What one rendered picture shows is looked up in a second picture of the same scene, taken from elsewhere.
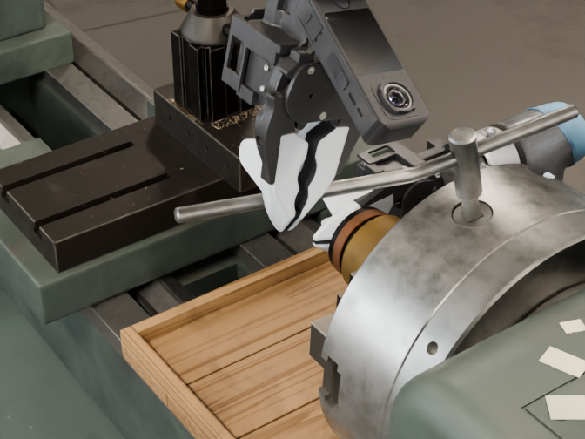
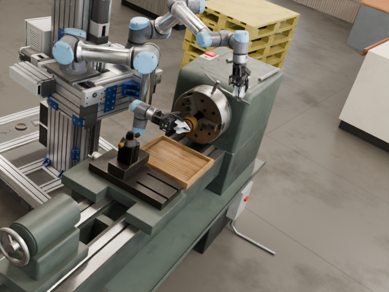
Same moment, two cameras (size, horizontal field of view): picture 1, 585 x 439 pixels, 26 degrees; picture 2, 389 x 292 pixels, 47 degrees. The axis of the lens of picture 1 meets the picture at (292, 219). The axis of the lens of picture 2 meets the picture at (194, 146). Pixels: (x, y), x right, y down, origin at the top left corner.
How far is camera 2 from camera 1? 2.74 m
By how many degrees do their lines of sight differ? 93
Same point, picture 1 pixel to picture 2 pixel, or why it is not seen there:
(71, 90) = not seen: hidden behind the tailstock
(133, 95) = not seen: hidden behind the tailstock
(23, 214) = (173, 194)
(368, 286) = (221, 109)
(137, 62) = not seen: outside the picture
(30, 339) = (116, 280)
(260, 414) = (193, 165)
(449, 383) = (250, 93)
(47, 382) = (132, 269)
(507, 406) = (250, 90)
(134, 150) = (139, 180)
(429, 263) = (220, 100)
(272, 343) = (173, 167)
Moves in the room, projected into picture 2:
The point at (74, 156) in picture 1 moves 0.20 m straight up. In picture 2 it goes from (147, 190) to (154, 155)
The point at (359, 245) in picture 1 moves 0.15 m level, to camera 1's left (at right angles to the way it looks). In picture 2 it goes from (194, 121) to (205, 137)
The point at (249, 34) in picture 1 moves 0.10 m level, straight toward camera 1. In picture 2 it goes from (243, 77) to (259, 77)
